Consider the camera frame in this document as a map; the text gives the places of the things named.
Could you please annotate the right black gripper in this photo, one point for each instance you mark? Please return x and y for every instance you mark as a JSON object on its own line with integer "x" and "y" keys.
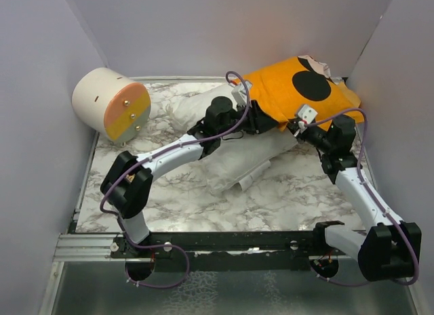
{"x": 301, "y": 135}

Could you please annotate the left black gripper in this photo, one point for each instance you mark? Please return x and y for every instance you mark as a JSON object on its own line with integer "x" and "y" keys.
{"x": 258, "y": 120}

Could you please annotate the orange Mickey Mouse pillowcase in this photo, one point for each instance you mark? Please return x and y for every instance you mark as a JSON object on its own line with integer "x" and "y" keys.
{"x": 282, "y": 88}

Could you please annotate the white pillow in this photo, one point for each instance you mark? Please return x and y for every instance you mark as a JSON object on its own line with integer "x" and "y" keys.
{"x": 237, "y": 161}

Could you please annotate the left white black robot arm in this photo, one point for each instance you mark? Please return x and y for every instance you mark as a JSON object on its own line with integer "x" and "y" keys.
{"x": 127, "y": 184}

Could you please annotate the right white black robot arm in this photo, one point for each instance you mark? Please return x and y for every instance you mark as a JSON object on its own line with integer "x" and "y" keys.
{"x": 390, "y": 249}

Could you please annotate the white cylinder with orange lid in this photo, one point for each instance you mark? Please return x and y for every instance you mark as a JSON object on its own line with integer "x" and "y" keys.
{"x": 112, "y": 104}

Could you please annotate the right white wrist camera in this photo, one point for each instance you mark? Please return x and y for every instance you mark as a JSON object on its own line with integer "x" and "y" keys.
{"x": 306, "y": 115}

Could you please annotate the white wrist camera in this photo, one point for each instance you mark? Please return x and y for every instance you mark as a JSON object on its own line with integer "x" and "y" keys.
{"x": 306, "y": 115}
{"x": 240, "y": 94}

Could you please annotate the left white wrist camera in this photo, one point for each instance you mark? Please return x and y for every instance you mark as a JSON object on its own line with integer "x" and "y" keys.
{"x": 240, "y": 94}

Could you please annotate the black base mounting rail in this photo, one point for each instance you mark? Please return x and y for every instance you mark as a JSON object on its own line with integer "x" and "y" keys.
{"x": 221, "y": 251}

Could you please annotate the aluminium frame rail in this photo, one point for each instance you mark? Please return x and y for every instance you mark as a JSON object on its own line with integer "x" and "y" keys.
{"x": 98, "y": 247}

